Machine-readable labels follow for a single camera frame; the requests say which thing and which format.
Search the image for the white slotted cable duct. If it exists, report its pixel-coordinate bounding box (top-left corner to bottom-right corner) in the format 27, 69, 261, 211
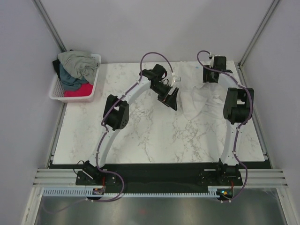
42, 187, 234, 197

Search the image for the right aluminium frame post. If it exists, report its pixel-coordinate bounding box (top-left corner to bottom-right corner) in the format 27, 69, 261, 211
237, 0, 281, 68

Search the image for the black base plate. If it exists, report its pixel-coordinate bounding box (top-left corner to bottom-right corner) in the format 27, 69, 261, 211
75, 164, 242, 194

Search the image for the black t shirt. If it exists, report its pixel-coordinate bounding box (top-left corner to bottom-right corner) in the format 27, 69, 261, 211
52, 49, 76, 77

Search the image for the teal t shirt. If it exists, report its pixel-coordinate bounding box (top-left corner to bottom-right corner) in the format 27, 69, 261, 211
59, 64, 89, 91

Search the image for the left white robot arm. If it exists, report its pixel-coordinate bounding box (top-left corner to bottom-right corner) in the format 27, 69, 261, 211
75, 64, 179, 186

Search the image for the aluminium frame post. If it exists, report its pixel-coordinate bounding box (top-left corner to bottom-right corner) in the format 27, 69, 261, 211
32, 0, 67, 52
237, 0, 281, 68

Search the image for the aluminium front rail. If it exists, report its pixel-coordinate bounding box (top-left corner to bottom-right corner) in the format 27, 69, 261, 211
33, 169, 288, 188

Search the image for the white plastic basket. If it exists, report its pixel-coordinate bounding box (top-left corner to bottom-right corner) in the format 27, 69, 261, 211
49, 51, 101, 103

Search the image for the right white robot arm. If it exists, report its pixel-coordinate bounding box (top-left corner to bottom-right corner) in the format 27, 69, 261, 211
203, 54, 254, 186

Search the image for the white t shirt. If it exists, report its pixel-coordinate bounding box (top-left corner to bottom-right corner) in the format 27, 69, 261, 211
176, 61, 227, 120

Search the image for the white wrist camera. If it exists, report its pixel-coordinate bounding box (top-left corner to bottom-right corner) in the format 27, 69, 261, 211
209, 53, 215, 68
170, 72, 181, 86

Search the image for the grey t shirt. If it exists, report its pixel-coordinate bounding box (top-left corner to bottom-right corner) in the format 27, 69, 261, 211
58, 50, 100, 85

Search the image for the left aluminium frame post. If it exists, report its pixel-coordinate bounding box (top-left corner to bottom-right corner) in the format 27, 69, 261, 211
32, 0, 67, 52

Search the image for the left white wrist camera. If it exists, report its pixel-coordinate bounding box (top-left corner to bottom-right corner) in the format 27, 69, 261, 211
170, 72, 181, 86

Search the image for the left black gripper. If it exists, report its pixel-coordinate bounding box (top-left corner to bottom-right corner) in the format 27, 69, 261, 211
150, 82, 178, 111

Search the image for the red t shirt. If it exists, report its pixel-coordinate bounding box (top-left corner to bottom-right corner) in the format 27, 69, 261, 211
64, 83, 93, 98

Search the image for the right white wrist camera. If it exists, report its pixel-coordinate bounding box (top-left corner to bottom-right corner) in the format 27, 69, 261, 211
209, 53, 215, 68

